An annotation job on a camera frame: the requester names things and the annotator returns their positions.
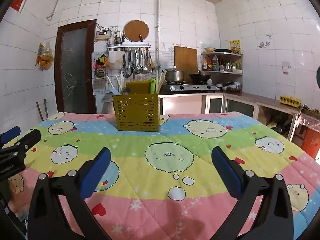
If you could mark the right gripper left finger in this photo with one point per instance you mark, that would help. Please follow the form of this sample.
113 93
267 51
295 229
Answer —
47 220

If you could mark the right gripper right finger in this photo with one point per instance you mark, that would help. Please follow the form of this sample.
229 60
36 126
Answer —
274 219

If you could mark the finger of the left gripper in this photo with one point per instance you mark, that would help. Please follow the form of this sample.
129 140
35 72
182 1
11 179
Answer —
27 141
9 135

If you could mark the dark green spoon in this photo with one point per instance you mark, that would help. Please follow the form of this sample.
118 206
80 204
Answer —
125 91

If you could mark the light blue spoon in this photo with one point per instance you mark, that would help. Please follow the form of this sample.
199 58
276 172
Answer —
115 91

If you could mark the kitchen counter cabinets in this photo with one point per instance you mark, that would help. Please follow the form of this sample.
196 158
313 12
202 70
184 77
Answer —
270 112

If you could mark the hanging orange plastic bag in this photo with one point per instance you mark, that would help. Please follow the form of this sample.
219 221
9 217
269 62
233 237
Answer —
45 57

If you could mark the dark wooden glass door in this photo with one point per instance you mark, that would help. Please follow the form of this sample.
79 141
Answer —
73 68

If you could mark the yellow perforated utensil holder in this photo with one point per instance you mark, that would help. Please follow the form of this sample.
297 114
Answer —
138 111

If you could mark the colourful cartoon quilt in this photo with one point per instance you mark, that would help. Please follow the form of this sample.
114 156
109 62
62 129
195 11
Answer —
163 185

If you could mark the yellow egg tray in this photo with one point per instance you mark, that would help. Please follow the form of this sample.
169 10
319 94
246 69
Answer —
290 101

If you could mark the hanging utensil rack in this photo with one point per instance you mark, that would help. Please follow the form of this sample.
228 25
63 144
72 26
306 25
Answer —
130 58

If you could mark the gas stove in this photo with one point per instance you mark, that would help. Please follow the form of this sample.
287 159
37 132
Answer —
168 89

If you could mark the round wooden cutting board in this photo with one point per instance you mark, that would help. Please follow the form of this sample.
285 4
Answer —
136 31

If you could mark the steel cooking pot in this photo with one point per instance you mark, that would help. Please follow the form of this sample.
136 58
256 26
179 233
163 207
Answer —
174 75

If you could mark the black wok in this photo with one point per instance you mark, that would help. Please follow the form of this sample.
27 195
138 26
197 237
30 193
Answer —
199 79

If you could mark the corner shelf with bottles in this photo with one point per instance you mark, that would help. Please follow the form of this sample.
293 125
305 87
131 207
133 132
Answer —
222 65

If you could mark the rectangular wooden cutting board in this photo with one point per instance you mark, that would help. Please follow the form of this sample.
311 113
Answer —
185 60

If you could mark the wooden sticks against wall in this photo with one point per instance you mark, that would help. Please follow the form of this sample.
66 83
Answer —
42 110

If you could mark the wall power meter box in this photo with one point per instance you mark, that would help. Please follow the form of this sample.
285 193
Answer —
103 35

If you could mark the white wall socket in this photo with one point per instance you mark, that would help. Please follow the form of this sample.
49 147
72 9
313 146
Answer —
285 67

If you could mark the yellow wall poster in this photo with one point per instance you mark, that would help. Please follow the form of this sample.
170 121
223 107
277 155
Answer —
235 46

